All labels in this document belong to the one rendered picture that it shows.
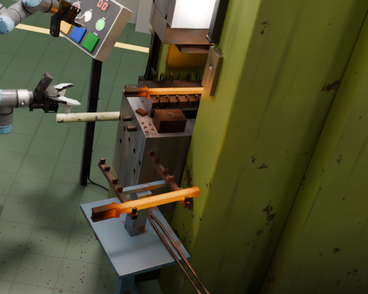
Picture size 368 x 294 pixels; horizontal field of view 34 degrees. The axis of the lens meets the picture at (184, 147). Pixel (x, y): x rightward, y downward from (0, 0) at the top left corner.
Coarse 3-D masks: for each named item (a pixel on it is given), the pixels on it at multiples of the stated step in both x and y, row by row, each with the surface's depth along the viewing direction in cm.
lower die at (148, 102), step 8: (144, 80) 271; (160, 80) 273; (168, 80) 275; (176, 80) 276; (184, 80) 277; (192, 80) 279; (200, 80) 280; (152, 96) 259; (160, 96) 260; (184, 96) 263; (192, 96) 265; (200, 96) 266; (144, 104) 265; (152, 104) 255; (160, 104) 256; (176, 104) 259; (184, 104) 261; (192, 104) 262
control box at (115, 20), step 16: (80, 0) 293; (96, 0) 287; (112, 0) 282; (96, 16) 286; (112, 16) 281; (128, 16) 284; (96, 32) 284; (112, 32) 282; (96, 48) 283; (112, 48) 288
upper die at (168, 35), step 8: (152, 8) 248; (152, 16) 248; (160, 16) 240; (152, 24) 249; (160, 24) 240; (168, 24) 234; (160, 32) 241; (168, 32) 236; (176, 32) 237; (184, 32) 238; (192, 32) 240; (200, 32) 241; (168, 40) 238; (176, 40) 240; (184, 40) 241; (192, 40) 242; (200, 40) 243
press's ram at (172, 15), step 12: (156, 0) 243; (168, 0) 230; (180, 0) 223; (192, 0) 225; (204, 0) 227; (168, 12) 231; (180, 12) 227; (192, 12) 228; (204, 12) 230; (180, 24) 230; (192, 24) 232; (204, 24) 233
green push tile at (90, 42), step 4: (88, 36) 286; (92, 36) 284; (84, 40) 287; (88, 40) 285; (92, 40) 284; (96, 40) 283; (84, 44) 286; (88, 44) 285; (92, 44) 284; (88, 48) 285; (92, 48) 283
